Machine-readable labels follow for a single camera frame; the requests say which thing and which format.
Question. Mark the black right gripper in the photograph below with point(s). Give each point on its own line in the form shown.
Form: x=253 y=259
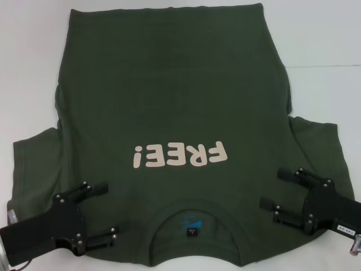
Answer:
x=324 y=209

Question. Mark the dark green FREE t-shirt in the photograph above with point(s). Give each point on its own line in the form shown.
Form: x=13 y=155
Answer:
x=175 y=98

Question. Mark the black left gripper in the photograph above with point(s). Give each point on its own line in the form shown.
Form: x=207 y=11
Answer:
x=48 y=223

